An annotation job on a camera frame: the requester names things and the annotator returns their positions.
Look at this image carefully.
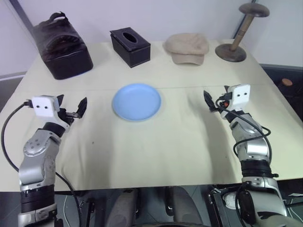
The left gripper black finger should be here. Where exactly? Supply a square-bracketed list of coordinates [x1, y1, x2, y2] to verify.
[76, 96, 88, 119]
[55, 94, 65, 109]

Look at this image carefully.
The beige flat cap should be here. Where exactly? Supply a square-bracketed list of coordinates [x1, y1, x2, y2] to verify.
[164, 33, 210, 65]

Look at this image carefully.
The light blue round plate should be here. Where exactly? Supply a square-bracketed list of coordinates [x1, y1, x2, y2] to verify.
[111, 82, 163, 122]

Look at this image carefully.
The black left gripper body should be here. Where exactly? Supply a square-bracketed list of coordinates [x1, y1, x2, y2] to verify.
[57, 108, 80, 126]

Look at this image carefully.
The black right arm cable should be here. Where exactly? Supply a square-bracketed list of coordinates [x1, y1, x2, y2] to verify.
[214, 93, 273, 166]

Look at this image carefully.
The dark upholstered seat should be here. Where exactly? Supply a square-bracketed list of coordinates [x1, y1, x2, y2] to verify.
[259, 62, 303, 126]

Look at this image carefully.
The black metal frame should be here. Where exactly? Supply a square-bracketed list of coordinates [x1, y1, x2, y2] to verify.
[207, 186, 239, 227]

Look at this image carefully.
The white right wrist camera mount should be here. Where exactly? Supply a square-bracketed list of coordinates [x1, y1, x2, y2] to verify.
[227, 83, 251, 112]

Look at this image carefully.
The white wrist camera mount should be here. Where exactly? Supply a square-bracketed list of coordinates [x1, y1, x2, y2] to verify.
[227, 83, 251, 112]
[31, 95, 71, 130]

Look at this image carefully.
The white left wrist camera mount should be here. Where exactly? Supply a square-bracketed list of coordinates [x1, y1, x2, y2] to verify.
[31, 95, 71, 130]

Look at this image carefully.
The wooden hat stand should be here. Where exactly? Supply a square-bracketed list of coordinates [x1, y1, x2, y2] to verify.
[214, 3, 270, 63]

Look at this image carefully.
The dark brown leather bag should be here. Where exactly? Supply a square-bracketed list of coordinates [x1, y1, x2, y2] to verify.
[33, 11, 94, 80]

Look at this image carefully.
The cream tablecloth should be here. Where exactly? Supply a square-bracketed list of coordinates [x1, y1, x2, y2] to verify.
[0, 40, 303, 192]

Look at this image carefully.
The black tissue box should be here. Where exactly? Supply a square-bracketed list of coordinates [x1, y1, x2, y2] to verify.
[109, 27, 151, 69]

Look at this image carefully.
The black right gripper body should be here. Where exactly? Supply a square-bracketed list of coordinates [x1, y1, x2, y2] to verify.
[212, 93, 234, 114]

